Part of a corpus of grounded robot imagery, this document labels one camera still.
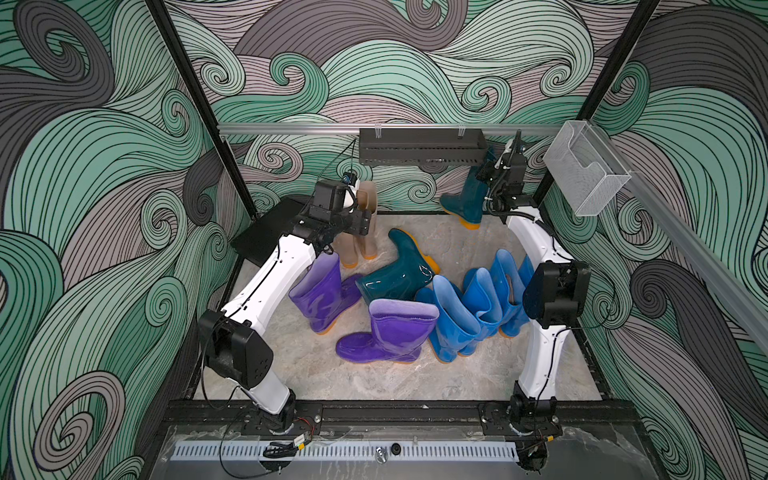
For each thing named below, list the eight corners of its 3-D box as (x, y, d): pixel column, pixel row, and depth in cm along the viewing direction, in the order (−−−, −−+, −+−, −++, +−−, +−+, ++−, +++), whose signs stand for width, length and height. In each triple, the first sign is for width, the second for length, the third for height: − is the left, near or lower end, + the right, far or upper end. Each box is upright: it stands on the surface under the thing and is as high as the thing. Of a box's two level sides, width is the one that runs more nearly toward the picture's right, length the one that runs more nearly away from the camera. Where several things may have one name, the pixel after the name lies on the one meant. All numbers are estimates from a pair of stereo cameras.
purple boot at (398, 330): (347, 365, 84) (337, 327, 64) (348, 342, 88) (339, 299, 68) (425, 365, 84) (440, 327, 64) (423, 342, 88) (436, 299, 68)
